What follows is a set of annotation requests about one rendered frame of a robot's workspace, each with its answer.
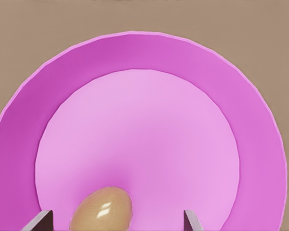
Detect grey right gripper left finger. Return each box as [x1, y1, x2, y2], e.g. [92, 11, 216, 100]
[20, 210, 54, 231]

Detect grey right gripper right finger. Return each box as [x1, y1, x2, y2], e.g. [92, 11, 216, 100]
[184, 209, 206, 231]

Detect brown egg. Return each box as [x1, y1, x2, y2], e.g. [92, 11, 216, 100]
[69, 187, 133, 231]

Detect pink round plate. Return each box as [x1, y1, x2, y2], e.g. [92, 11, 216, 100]
[0, 30, 287, 231]

